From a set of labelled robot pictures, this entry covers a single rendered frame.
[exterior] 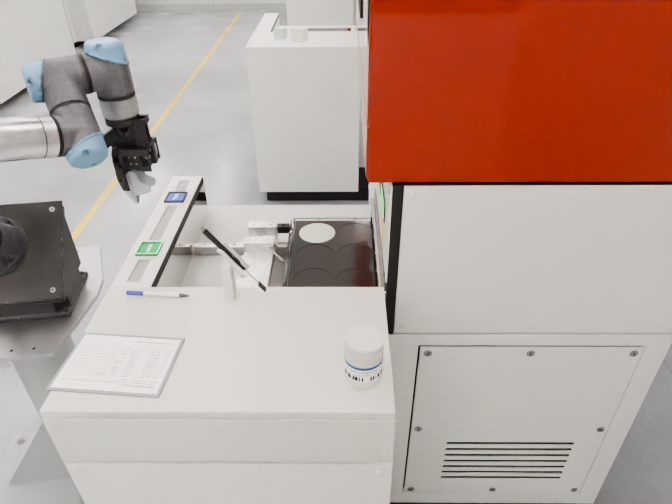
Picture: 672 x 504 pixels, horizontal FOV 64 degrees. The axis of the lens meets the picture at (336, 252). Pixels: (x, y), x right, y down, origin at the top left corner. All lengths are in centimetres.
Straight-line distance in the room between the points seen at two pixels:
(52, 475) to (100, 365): 114
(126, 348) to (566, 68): 96
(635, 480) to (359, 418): 144
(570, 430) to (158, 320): 114
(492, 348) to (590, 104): 61
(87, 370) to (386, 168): 68
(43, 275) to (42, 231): 11
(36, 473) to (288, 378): 136
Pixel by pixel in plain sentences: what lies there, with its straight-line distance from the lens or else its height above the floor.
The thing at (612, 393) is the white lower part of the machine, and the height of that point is 61.
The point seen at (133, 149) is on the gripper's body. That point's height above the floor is 124.
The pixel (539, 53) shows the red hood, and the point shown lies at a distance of 103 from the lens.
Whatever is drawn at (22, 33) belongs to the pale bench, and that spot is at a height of 52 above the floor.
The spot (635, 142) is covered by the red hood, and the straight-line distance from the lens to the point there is 116.
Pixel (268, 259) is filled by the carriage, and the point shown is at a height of 88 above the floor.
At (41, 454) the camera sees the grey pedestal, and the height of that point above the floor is 16.
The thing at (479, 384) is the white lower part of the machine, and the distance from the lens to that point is 147.
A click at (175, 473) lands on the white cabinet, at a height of 78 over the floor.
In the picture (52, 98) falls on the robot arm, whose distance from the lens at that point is 116.
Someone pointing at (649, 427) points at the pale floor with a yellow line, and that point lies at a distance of 244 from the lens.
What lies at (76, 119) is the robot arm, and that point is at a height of 136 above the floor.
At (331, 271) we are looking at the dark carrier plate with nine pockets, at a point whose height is 90.
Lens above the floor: 172
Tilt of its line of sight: 35 degrees down
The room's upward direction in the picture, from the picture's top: 1 degrees counter-clockwise
